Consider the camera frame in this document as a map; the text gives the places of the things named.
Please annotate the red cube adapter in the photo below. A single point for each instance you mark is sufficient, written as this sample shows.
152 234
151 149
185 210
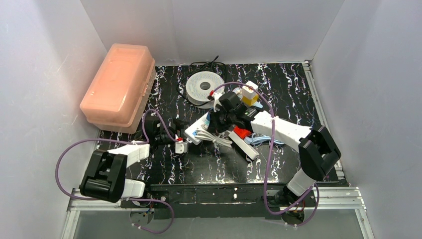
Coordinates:
242 133

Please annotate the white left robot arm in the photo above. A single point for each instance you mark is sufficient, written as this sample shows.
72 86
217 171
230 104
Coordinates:
105 176

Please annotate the white small power strip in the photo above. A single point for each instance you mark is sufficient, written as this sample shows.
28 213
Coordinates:
250 152

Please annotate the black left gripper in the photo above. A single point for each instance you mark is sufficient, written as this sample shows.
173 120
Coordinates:
176 131

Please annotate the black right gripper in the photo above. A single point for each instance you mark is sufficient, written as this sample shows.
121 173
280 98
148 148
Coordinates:
217 118

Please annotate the light blue power strip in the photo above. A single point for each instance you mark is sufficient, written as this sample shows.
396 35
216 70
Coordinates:
257 106

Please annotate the white plug with cable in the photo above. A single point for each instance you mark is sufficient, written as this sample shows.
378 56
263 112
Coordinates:
215 139

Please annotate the white perforated round speaker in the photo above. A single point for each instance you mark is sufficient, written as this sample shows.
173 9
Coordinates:
199 86

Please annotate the white yellow cube adapter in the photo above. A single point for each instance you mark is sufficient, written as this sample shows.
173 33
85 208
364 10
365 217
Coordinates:
249 96

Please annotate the pink translucent storage box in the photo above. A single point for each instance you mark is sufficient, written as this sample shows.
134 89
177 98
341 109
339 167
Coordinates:
118 94

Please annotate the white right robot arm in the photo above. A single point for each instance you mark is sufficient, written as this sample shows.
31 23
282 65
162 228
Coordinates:
316 147

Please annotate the white colourful power strip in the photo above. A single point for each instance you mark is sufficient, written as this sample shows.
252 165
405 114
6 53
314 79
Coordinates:
196 131

